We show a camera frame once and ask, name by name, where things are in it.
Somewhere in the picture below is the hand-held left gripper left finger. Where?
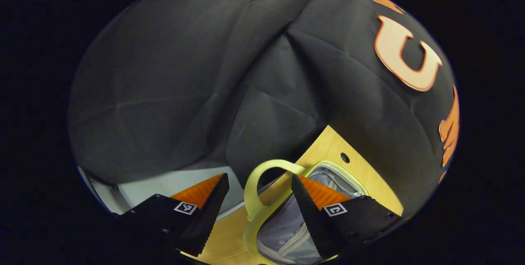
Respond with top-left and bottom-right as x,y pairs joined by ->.
118,173 -> 230,257

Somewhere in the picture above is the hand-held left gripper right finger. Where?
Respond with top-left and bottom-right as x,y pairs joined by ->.
290,174 -> 405,260

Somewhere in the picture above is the black backdrop cloth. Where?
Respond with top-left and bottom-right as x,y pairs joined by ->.
68,0 -> 460,216

